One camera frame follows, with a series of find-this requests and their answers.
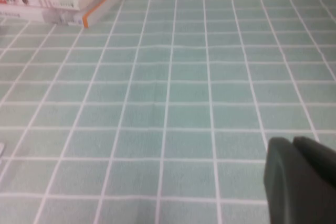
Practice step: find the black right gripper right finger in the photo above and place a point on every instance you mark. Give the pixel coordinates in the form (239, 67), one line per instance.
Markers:
(320, 176)

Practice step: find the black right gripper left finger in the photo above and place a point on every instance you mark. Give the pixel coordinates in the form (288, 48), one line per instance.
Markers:
(283, 182)

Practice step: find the white book with orange spine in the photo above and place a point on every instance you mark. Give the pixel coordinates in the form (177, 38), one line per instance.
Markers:
(99, 11)

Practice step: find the green checked tablecloth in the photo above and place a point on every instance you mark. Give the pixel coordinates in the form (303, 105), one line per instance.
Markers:
(168, 90)

